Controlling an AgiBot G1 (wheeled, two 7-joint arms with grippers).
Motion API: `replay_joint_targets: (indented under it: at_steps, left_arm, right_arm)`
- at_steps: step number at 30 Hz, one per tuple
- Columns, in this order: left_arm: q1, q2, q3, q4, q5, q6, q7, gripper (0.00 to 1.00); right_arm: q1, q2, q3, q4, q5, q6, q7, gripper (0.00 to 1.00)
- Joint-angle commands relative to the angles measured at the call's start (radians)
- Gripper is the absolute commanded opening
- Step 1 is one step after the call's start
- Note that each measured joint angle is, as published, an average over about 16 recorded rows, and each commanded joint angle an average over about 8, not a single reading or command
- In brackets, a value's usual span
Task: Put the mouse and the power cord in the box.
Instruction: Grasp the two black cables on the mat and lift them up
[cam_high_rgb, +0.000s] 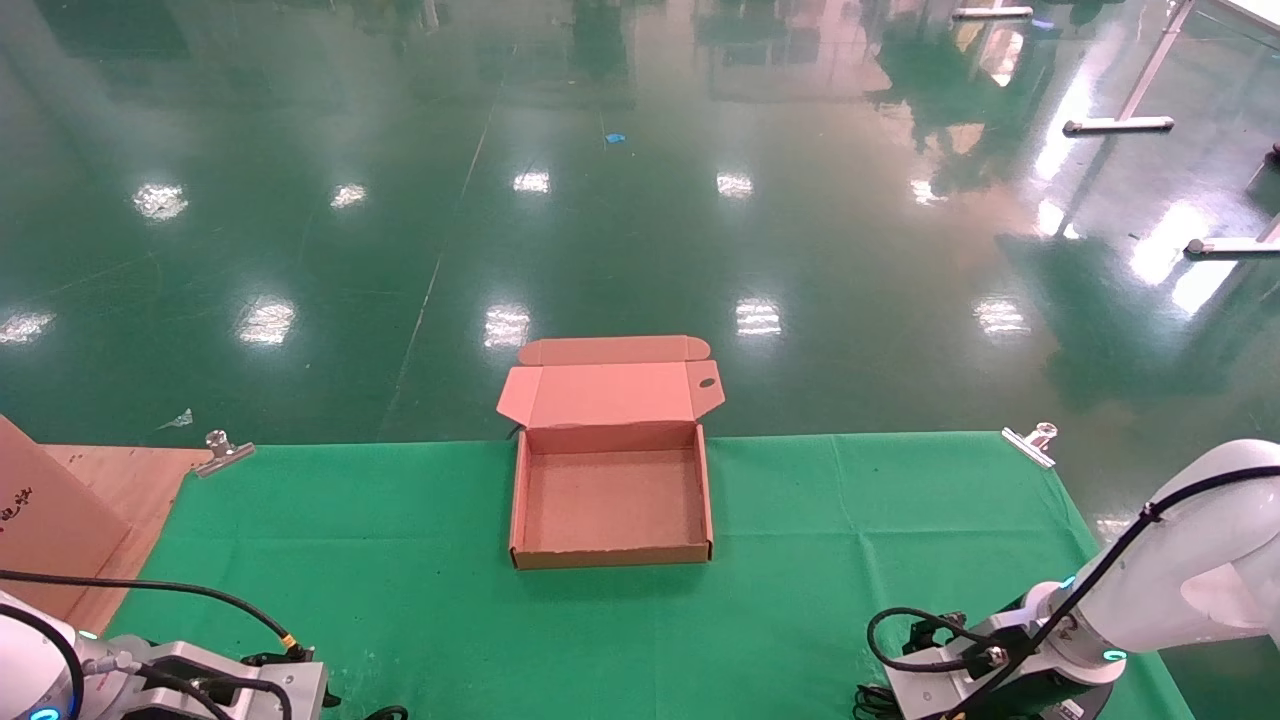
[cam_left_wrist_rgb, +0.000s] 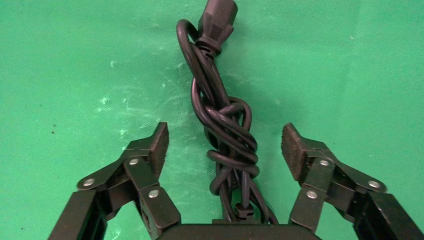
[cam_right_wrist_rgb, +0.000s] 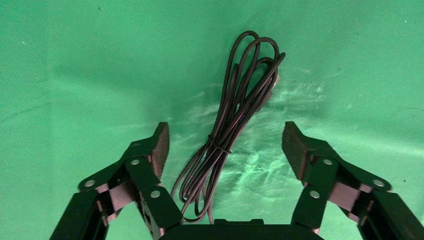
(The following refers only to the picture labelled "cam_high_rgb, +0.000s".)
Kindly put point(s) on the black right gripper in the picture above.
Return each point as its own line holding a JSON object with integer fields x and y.
{"x": 1060, "y": 695}

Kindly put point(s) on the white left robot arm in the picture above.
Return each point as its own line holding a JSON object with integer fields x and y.
{"x": 30, "y": 670}

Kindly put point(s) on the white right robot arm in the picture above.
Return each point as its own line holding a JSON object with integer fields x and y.
{"x": 1200, "y": 570}

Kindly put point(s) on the open brown cardboard box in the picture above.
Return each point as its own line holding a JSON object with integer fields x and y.
{"x": 610, "y": 500}

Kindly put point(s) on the silver binder clip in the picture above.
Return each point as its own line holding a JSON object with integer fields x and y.
{"x": 1033, "y": 445}
{"x": 225, "y": 452}

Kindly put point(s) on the green table cloth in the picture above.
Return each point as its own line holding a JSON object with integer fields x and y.
{"x": 620, "y": 640}

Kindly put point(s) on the white metal stand leg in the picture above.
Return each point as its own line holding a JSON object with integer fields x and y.
{"x": 1230, "y": 246}
{"x": 992, "y": 12}
{"x": 1120, "y": 125}

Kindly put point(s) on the brown printed carton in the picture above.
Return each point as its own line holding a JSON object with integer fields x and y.
{"x": 45, "y": 520}

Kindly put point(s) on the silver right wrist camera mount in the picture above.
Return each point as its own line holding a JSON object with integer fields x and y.
{"x": 940, "y": 690}

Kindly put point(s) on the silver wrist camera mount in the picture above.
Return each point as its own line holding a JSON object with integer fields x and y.
{"x": 220, "y": 685}
{"x": 940, "y": 690}

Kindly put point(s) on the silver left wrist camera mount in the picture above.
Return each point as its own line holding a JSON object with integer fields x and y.
{"x": 220, "y": 685}

